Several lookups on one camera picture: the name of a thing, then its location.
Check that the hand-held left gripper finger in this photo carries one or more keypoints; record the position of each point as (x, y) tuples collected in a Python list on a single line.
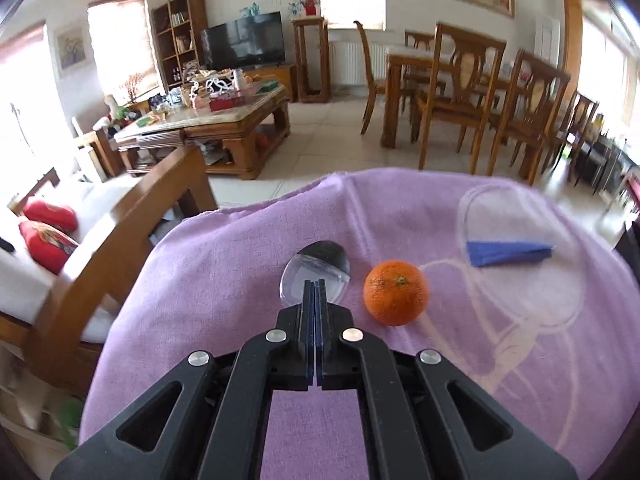
[(309, 320), (321, 320)]

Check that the orange fruit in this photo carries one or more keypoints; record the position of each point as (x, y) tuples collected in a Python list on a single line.
[(395, 292)]

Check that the purple cloth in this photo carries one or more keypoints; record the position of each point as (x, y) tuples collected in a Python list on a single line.
[(225, 270)]

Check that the wooden sofa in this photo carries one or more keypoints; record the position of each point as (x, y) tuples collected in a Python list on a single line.
[(125, 220)]

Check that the wooden coffee table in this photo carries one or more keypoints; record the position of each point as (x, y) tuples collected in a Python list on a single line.
[(225, 127)]

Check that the red box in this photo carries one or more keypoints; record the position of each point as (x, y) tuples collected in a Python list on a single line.
[(225, 103)]

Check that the wooden television stand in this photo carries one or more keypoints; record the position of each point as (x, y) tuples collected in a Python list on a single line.
[(280, 77)]

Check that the white radiator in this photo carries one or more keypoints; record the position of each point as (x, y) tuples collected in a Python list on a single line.
[(350, 62)]

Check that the wooden dining table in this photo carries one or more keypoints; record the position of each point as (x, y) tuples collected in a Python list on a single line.
[(395, 60)]

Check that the red cushion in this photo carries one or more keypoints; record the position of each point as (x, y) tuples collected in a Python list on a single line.
[(47, 247), (50, 215)]

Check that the wooden dining chair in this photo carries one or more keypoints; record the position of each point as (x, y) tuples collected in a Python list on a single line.
[(582, 105), (417, 37), (540, 65), (470, 35), (364, 45)]

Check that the black flat television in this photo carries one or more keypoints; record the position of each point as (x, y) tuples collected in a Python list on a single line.
[(242, 40)]

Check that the tall wooden plant stand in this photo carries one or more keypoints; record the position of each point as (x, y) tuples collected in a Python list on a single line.
[(310, 21)]

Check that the red vase with flowers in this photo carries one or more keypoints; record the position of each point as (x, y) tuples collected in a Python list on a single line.
[(311, 7)]

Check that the wooden bookshelf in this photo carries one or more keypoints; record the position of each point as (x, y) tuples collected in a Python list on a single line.
[(162, 35)]

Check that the black low cabinet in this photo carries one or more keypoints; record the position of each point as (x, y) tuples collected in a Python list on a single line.
[(600, 160)]

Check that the window with pink blind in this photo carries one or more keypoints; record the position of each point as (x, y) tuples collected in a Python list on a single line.
[(122, 40)]

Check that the small framed painting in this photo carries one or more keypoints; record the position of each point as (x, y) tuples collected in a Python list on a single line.
[(72, 50)]

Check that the white standing air conditioner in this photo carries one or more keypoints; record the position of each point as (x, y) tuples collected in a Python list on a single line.
[(547, 35)]

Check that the wooden doorway frame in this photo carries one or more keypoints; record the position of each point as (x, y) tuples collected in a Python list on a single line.
[(572, 35)]

